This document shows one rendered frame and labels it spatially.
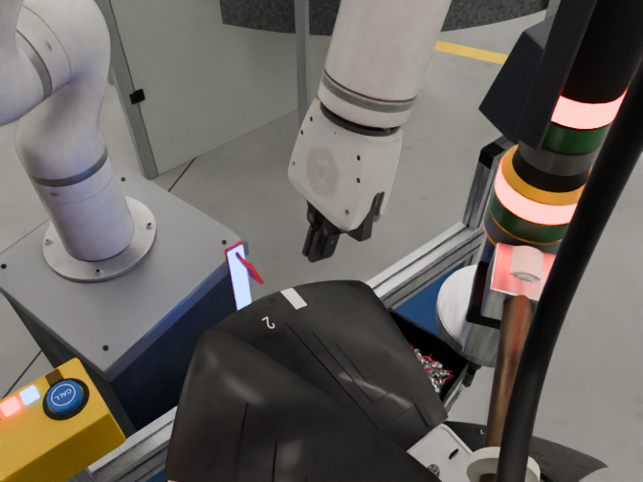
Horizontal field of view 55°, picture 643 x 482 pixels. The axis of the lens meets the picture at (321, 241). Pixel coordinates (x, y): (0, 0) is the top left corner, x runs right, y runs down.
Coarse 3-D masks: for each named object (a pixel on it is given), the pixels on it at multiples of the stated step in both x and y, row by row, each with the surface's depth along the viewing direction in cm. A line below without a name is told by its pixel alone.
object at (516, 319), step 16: (512, 304) 27; (528, 304) 27; (512, 320) 26; (528, 320) 26; (512, 336) 26; (512, 352) 25; (496, 368) 25; (512, 368) 25; (496, 384) 25; (512, 384) 24; (496, 400) 24; (496, 416) 24; (496, 432) 23; (480, 480) 22
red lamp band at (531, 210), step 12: (504, 180) 28; (504, 192) 29; (516, 192) 28; (504, 204) 29; (516, 204) 28; (528, 204) 28; (540, 204) 27; (576, 204) 27; (528, 216) 28; (540, 216) 28; (552, 216) 28; (564, 216) 28
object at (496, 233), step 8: (488, 208) 31; (488, 216) 31; (488, 224) 31; (496, 224) 30; (488, 232) 31; (496, 232) 30; (504, 232) 30; (496, 240) 31; (504, 240) 30; (512, 240) 30; (520, 240) 29; (536, 248) 29; (544, 248) 29; (552, 248) 30
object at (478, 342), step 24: (480, 264) 31; (504, 264) 28; (456, 288) 38; (480, 288) 30; (504, 288) 28; (528, 288) 28; (456, 312) 37; (480, 312) 29; (456, 336) 36; (480, 336) 33; (480, 360) 36
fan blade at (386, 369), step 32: (288, 288) 72; (320, 288) 74; (352, 288) 75; (224, 320) 66; (288, 320) 68; (320, 320) 69; (352, 320) 70; (384, 320) 71; (288, 352) 65; (320, 352) 65; (352, 352) 66; (384, 352) 67; (320, 384) 63; (352, 384) 63; (384, 384) 63; (416, 384) 64; (384, 416) 61; (416, 416) 61; (448, 416) 62
